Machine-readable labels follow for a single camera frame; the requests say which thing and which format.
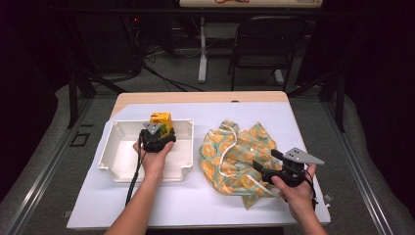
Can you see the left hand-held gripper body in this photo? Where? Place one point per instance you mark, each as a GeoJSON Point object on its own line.
{"type": "Point", "coordinates": [155, 140]}

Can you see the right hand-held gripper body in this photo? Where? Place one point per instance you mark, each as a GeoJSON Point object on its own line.
{"type": "Point", "coordinates": [293, 166]}

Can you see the yellow drink carton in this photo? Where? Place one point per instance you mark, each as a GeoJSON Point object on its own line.
{"type": "Point", "coordinates": [162, 122]}

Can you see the orange print cloth bag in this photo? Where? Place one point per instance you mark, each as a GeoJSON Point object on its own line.
{"type": "Point", "coordinates": [235, 160]}

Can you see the white plastic box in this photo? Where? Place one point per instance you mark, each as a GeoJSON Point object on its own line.
{"type": "Point", "coordinates": [124, 160]}

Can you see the person's left hand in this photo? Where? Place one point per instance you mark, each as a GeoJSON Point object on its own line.
{"type": "Point", "coordinates": [153, 161]}

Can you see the person's right hand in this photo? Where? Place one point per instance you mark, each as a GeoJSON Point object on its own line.
{"type": "Point", "coordinates": [298, 196]}

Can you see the white table sheet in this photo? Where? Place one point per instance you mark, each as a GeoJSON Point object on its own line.
{"type": "Point", "coordinates": [182, 202]}

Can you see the black metal stand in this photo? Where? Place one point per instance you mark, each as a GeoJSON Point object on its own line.
{"type": "Point", "coordinates": [340, 98]}
{"type": "Point", "coordinates": [73, 94]}

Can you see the white desk leg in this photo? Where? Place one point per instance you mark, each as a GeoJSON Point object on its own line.
{"type": "Point", "coordinates": [203, 52]}

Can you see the dark computer tower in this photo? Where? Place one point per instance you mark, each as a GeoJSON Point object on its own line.
{"type": "Point", "coordinates": [107, 42]}

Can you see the black folding chair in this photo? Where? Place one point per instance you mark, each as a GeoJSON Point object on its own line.
{"type": "Point", "coordinates": [267, 42]}

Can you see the aluminium floor rail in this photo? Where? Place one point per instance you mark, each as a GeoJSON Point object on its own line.
{"type": "Point", "coordinates": [45, 169]}
{"type": "Point", "coordinates": [359, 169]}

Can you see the small metal bracket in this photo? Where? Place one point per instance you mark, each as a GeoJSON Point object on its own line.
{"type": "Point", "coordinates": [67, 214]}

